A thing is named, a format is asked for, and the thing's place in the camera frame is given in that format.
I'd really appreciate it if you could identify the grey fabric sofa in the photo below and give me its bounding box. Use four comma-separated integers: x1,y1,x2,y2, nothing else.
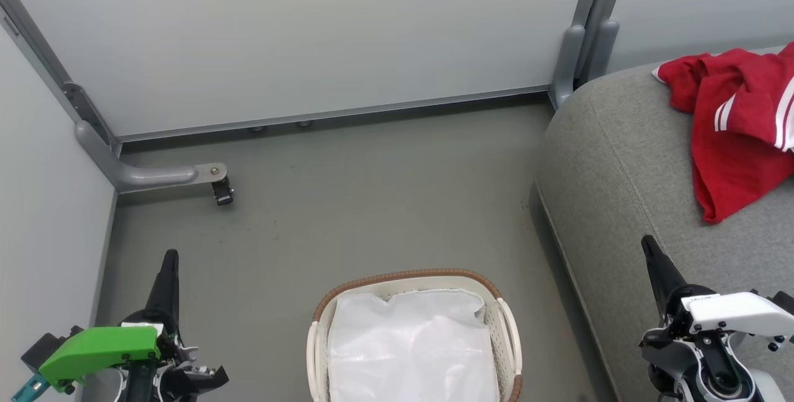
535,45,794,402

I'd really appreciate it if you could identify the right gripper body with white cover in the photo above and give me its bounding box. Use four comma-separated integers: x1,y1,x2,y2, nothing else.
639,284,794,353

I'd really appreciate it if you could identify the grey partition corner post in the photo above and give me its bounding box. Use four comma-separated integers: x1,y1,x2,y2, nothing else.
0,0,120,156

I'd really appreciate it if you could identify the white plastic basket liner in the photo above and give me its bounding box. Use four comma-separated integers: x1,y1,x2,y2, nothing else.
327,289,502,402

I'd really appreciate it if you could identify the white laundry basket brown rim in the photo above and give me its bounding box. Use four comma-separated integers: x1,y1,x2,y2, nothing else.
306,269,524,402

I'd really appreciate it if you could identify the black caster wheel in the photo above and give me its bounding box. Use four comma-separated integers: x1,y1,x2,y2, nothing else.
212,177,235,206

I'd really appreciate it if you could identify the grey partition foot bracket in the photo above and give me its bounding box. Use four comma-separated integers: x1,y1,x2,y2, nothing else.
74,120,229,195

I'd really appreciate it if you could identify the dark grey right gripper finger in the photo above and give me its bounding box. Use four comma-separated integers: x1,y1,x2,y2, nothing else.
641,235,688,319

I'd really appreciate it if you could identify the red garment with white stripes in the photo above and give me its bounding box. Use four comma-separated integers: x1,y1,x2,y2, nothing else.
651,42,794,224

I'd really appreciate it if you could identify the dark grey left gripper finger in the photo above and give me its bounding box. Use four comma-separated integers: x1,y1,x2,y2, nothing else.
145,249,181,331

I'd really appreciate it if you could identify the left gripper body with green cover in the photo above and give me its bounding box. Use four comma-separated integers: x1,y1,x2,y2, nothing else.
11,321,230,402

